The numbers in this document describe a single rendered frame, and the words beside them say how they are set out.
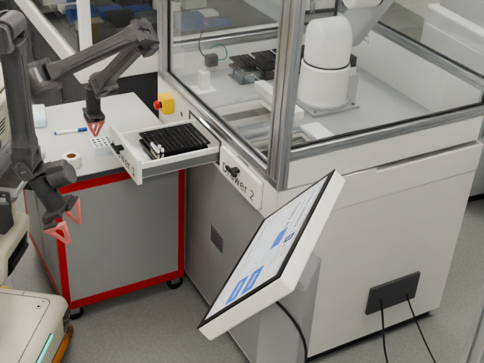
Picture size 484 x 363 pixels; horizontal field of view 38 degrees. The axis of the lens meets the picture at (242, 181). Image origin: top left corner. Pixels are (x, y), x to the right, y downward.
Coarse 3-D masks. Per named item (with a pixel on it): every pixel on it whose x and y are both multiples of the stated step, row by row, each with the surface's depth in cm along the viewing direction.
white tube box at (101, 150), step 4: (104, 136) 293; (108, 136) 293; (92, 140) 290; (96, 140) 289; (100, 140) 289; (108, 140) 290; (92, 144) 286; (104, 144) 287; (108, 144) 287; (92, 148) 287; (96, 148) 284; (100, 148) 285; (104, 148) 286; (108, 148) 287; (96, 152) 285; (100, 152) 286; (104, 152) 287; (108, 152) 287; (112, 152) 288
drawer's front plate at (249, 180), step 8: (224, 152) 263; (224, 160) 264; (232, 160) 258; (224, 168) 266; (240, 168) 254; (232, 176) 261; (240, 176) 255; (248, 176) 249; (256, 176) 247; (248, 184) 251; (256, 184) 245; (248, 192) 252; (256, 192) 246; (248, 200) 253; (256, 200) 248; (256, 208) 249
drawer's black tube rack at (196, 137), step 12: (144, 132) 276; (156, 132) 277; (168, 132) 277; (180, 132) 278; (192, 132) 279; (144, 144) 274; (156, 144) 269; (168, 144) 269; (180, 144) 270; (192, 144) 270; (204, 144) 271; (168, 156) 267
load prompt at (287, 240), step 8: (312, 192) 200; (312, 200) 192; (304, 208) 192; (296, 216) 192; (304, 216) 186; (296, 224) 185; (288, 232) 185; (296, 232) 179; (288, 240) 179; (280, 248) 178
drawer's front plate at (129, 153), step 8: (112, 128) 272; (112, 136) 273; (120, 136) 267; (120, 144) 266; (128, 144) 262; (120, 152) 269; (128, 152) 260; (120, 160) 271; (128, 160) 262; (136, 160) 254; (136, 168) 256; (136, 176) 258
